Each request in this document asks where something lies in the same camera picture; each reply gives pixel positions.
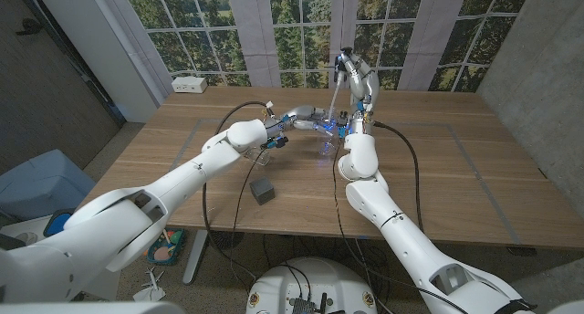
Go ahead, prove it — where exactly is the white toy airplane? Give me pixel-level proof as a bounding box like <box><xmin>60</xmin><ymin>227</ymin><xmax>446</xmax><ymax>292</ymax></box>
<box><xmin>132</xmin><ymin>267</ymin><xmax>167</xmax><ymax>302</ymax></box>

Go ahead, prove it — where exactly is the light blue storage bin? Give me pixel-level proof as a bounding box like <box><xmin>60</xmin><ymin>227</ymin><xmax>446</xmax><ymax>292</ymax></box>
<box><xmin>0</xmin><ymin>149</ymin><xmax>97</xmax><ymax>222</ymax></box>

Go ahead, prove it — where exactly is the teal basket of toys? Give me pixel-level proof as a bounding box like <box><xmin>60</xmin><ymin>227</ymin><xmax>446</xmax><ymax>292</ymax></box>
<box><xmin>146</xmin><ymin>227</ymin><xmax>187</xmax><ymax>266</ymax></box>

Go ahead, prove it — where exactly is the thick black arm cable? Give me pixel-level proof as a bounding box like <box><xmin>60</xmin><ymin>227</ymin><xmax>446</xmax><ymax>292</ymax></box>
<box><xmin>372</xmin><ymin>120</ymin><xmax>425</xmax><ymax>236</ymax></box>
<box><xmin>202</xmin><ymin>100</ymin><xmax>275</xmax><ymax>278</ymax></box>

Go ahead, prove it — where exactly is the dark grey block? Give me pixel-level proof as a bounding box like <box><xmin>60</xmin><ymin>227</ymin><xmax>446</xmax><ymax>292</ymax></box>
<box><xmin>249</xmin><ymin>175</ymin><xmax>276</xmax><ymax>206</ymax></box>

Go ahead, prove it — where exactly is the dark wooden door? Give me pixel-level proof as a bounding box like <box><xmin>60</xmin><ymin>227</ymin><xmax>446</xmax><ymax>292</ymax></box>
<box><xmin>0</xmin><ymin>0</ymin><xmax>127</xmax><ymax>173</ymax></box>

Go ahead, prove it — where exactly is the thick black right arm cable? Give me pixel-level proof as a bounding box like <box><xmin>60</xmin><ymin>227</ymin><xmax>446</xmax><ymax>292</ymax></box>
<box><xmin>372</xmin><ymin>120</ymin><xmax>425</xmax><ymax>236</ymax></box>

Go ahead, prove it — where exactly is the black door handle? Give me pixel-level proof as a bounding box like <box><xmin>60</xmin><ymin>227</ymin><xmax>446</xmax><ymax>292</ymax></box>
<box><xmin>16</xmin><ymin>18</ymin><xmax>45</xmax><ymax>37</ymax></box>

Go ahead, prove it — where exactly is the white power strip box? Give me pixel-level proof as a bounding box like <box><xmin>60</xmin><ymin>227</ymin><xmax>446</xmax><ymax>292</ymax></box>
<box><xmin>172</xmin><ymin>76</ymin><xmax>208</xmax><ymax>95</ymax></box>

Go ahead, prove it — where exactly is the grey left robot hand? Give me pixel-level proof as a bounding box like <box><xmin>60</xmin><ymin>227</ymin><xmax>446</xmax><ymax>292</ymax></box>
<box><xmin>265</xmin><ymin>104</ymin><xmax>341</xmax><ymax>140</ymax></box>

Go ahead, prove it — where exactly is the black nozzle with white tube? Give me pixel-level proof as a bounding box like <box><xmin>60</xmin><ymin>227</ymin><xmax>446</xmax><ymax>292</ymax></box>
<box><xmin>327</xmin><ymin>48</ymin><xmax>352</xmax><ymax>123</ymax></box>

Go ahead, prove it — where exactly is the printed window backdrop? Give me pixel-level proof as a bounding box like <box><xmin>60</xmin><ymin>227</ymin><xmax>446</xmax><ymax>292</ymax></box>
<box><xmin>98</xmin><ymin>0</ymin><xmax>535</xmax><ymax>94</ymax></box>

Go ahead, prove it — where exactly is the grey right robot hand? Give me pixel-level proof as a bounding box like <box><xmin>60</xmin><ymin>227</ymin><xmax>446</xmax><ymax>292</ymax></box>
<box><xmin>337</xmin><ymin>47</ymin><xmax>381</xmax><ymax>123</ymax></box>

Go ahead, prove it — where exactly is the white table leg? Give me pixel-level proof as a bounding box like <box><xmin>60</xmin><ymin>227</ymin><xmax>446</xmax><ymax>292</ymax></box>
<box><xmin>182</xmin><ymin>229</ymin><xmax>209</xmax><ymax>286</ymax></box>

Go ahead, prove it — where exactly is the blue pad with black rim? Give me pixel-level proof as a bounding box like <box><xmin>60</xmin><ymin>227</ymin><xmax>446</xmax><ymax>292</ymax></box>
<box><xmin>43</xmin><ymin>207</ymin><xmax>77</xmax><ymax>237</ymax></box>

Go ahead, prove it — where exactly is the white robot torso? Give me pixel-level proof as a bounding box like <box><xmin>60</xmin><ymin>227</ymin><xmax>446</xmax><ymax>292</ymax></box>
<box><xmin>245</xmin><ymin>257</ymin><xmax>379</xmax><ymax>314</ymax></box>

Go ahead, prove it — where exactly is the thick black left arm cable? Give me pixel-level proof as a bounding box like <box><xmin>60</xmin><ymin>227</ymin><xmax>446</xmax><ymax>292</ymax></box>
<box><xmin>202</xmin><ymin>100</ymin><xmax>275</xmax><ymax>278</ymax></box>

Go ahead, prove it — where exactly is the black round floor base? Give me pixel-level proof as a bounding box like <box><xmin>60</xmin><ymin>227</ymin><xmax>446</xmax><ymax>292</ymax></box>
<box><xmin>207</xmin><ymin>230</ymin><xmax>245</xmax><ymax>250</ymax></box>

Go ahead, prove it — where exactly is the white storage box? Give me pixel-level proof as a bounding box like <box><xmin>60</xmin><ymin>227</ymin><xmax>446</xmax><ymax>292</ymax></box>
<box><xmin>0</xmin><ymin>215</ymin><xmax>60</xmax><ymax>256</ymax></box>

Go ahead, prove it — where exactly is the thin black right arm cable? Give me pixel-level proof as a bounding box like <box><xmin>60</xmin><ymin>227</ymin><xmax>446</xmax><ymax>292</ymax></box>
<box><xmin>331</xmin><ymin>144</ymin><xmax>471</xmax><ymax>314</ymax></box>

